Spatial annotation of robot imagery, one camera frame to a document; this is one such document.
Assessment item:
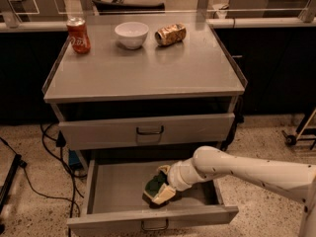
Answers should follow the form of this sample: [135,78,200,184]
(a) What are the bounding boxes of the black wheeled cart base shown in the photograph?
[282,108,316,150]

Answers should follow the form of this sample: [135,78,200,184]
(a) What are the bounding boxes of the open middle drawer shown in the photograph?
[67,160,239,237]

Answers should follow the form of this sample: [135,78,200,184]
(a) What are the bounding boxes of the gold crushed can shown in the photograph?
[155,23,187,46]

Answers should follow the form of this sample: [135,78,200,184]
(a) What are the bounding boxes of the red soda can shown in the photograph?
[66,17,91,54]

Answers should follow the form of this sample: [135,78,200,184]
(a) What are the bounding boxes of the green and yellow sponge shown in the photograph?
[144,172,168,198]

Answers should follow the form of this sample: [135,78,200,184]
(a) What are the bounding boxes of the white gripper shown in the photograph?
[143,160,193,205]

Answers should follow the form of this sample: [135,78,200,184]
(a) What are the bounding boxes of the grey metal drawer cabinet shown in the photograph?
[41,13,249,237]

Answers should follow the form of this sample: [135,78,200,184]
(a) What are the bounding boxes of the black stand on left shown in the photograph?
[0,154,22,213]

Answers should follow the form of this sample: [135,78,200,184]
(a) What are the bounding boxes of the black floor cables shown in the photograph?
[0,122,87,237]

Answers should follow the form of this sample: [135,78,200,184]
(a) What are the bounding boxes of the closed upper drawer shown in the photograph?
[59,114,234,150]

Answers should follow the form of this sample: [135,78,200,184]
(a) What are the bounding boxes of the white bowl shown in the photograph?
[115,22,149,49]

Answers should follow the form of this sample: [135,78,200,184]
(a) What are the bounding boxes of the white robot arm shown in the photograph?
[144,146,316,237]

